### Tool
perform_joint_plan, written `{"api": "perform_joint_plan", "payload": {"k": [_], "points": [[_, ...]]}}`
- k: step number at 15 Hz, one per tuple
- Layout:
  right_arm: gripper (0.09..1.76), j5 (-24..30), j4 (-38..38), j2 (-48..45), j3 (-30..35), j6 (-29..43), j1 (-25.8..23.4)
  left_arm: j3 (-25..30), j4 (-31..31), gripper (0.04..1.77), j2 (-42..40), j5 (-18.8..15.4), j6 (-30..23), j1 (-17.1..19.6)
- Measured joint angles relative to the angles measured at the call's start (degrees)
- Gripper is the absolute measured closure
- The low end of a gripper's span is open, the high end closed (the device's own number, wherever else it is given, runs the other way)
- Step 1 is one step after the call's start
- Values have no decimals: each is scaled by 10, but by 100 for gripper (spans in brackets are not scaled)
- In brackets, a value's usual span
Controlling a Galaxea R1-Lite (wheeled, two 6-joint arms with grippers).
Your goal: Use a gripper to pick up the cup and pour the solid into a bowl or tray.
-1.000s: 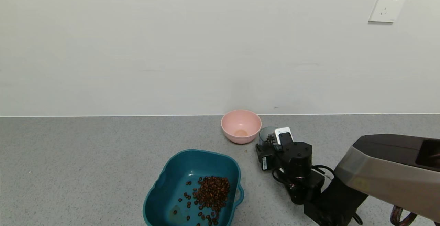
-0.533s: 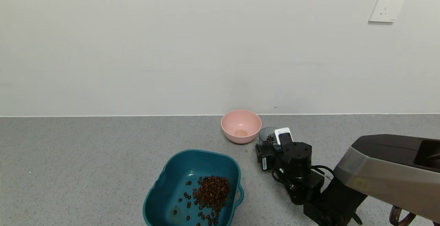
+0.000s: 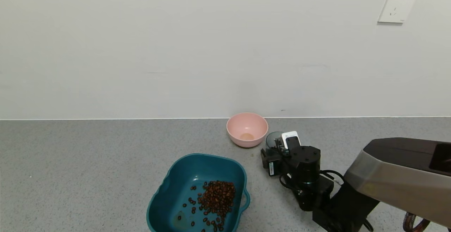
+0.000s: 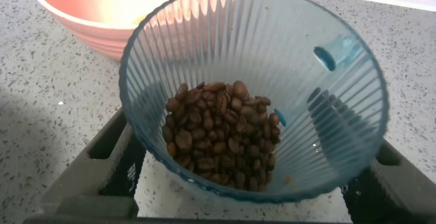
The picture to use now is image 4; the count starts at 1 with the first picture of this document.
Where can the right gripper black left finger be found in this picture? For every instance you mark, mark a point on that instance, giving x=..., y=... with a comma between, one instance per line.
x=92, y=179

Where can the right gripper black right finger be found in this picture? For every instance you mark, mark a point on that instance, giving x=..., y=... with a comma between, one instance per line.
x=391, y=190

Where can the brown coffee beans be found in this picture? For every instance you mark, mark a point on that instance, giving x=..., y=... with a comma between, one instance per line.
x=218, y=135

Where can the blue ribbed transparent cup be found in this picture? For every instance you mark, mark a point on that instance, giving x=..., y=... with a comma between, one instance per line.
x=238, y=40

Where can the pink bowl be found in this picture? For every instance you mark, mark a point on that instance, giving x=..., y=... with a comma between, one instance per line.
x=102, y=9

